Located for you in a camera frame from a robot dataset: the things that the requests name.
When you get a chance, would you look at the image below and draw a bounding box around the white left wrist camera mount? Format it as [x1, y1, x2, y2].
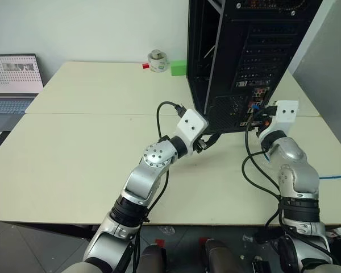
[176, 109, 210, 156]

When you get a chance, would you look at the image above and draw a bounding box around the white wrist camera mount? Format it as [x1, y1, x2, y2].
[176, 109, 210, 156]
[257, 100, 300, 143]

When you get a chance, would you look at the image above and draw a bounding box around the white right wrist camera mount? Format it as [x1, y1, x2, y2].
[257, 100, 300, 143]

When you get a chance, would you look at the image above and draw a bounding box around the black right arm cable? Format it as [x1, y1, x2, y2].
[242, 121, 284, 231]

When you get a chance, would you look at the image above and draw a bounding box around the blue ethernet cable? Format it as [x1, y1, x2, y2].
[251, 104, 341, 181]

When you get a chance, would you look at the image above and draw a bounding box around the black computer tower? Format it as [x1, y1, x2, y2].
[187, 0, 323, 135]

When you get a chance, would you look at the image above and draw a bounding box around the small black floor object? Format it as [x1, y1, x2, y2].
[251, 255, 271, 273]

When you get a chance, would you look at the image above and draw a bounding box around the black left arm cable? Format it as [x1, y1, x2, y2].
[132, 101, 188, 273]

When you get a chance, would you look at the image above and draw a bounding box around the green block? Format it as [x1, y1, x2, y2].
[170, 60, 188, 77]

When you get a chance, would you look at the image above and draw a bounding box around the grey open laptop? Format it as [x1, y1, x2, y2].
[0, 53, 44, 132]

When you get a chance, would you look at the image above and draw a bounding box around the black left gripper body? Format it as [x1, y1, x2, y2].
[193, 136, 210, 154]

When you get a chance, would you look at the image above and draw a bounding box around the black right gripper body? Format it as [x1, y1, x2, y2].
[261, 104, 278, 127]

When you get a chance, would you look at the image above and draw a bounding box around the white tape roll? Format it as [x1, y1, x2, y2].
[147, 52, 171, 73]

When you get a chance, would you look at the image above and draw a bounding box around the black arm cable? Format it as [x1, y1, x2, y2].
[242, 121, 284, 231]
[132, 101, 188, 273]

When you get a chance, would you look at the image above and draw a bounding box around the dark rounded leg cover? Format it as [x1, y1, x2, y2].
[201, 238, 241, 273]
[138, 244, 167, 273]

